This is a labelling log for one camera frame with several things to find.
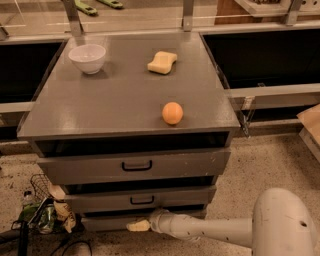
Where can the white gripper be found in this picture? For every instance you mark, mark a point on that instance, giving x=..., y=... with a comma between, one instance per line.
x=156, y=220

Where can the grey bottom drawer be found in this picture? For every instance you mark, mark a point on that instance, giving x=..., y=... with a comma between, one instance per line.
x=112, y=221

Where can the grey drawer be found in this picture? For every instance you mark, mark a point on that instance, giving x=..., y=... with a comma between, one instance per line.
x=140, y=199
x=134, y=166
x=112, y=221

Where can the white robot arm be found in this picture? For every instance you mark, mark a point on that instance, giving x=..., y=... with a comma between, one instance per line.
x=280, y=225

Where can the grey middle drawer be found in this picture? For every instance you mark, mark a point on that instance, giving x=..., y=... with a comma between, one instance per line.
x=140, y=199

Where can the grey top drawer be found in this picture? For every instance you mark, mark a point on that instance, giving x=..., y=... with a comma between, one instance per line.
x=134, y=166

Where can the grey drawer cabinet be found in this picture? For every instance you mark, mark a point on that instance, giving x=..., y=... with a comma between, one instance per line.
x=119, y=110

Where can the tan chip bag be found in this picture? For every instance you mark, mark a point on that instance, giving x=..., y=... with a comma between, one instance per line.
x=63, y=210

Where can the green snack bag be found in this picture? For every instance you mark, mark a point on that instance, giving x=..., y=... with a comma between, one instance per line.
x=40, y=218

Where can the orange fruit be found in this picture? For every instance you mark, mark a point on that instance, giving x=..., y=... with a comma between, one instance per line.
x=172, y=113

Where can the plastic water bottle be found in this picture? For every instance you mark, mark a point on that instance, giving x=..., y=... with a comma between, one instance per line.
x=28, y=199

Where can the yellow sponge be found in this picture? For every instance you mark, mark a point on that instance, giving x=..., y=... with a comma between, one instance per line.
x=162, y=62

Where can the white bowl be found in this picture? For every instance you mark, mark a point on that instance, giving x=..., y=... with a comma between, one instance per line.
x=88, y=58

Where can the brown cardboard piece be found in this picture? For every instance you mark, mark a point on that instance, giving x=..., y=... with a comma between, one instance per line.
x=310, y=119

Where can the green tool right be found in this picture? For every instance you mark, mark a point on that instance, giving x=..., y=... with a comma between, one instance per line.
x=115, y=4

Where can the green tool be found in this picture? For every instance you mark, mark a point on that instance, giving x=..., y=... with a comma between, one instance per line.
x=85, y=8
x=115, y=4

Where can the green tool left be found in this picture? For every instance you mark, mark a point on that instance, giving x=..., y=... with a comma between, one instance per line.
x=85, y=8

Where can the wooden shelf unit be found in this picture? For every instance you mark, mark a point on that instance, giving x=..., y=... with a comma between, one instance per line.
x=263, y=11

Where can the wire basket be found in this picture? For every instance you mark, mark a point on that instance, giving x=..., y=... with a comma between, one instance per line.
x=40, y=184

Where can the metal bracket middle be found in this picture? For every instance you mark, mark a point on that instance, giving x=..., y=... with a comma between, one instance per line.
x=187, y=15

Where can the metal bracket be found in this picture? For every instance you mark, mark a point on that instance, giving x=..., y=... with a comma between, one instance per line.
x=187, y=15
x=292, y=13
x=73, y=17

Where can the metal bracket left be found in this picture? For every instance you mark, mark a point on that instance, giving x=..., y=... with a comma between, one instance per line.
x=73, y=17

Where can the metal bracket right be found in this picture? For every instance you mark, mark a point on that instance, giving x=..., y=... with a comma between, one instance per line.
x=292, y=13

